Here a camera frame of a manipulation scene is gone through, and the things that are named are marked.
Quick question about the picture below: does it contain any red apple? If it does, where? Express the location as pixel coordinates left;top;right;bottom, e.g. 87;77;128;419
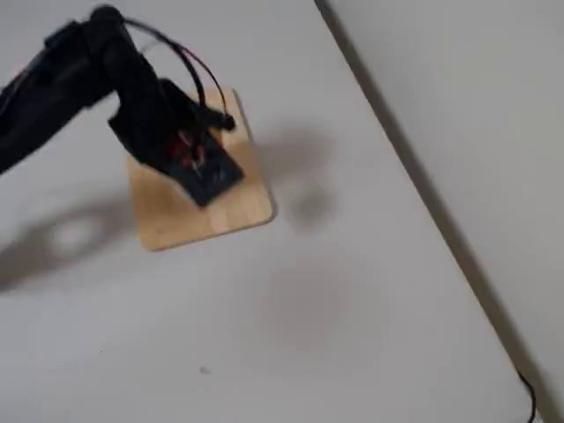
169;134;206;171

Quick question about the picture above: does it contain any black looped camera cable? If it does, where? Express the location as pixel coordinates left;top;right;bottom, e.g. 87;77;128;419
121;16;238;132

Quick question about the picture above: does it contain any thin black cable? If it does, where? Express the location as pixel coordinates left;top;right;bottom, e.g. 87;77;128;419
516;372;538;423

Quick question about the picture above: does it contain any wooden cutting board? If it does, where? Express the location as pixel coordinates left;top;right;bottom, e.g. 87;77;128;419
126;86;274;253

